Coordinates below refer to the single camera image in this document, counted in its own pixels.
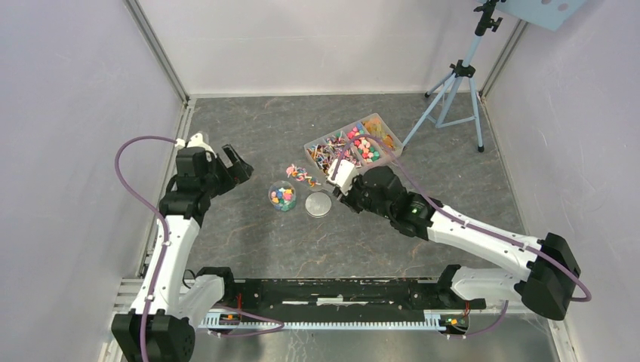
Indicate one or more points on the light blue perforated board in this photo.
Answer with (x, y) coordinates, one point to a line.
(548, 14)

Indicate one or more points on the clear plastic scoop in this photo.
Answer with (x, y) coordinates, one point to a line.
(314, 180)

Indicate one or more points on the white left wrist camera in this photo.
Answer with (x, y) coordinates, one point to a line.
(199, 139)

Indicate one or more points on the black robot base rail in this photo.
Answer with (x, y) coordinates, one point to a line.
(341, 300)

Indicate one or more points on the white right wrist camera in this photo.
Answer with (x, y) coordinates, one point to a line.
(341, 175)

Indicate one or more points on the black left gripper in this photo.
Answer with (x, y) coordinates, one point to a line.
(238, 173)

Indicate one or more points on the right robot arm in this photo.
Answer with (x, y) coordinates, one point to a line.
(541, 273)

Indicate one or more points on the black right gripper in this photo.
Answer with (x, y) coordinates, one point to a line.
(348, 199)

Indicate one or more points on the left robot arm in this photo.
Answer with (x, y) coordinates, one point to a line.
(161, 322)

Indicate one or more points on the clear round jar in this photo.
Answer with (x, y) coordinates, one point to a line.
(282, 196)

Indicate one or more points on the clear compartment candy tray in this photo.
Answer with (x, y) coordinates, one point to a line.
(372, 144)

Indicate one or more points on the light blue camera tripod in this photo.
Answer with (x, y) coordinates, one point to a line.
(443, 94)

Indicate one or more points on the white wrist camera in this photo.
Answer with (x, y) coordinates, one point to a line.
(199, 139)
(341, 175)

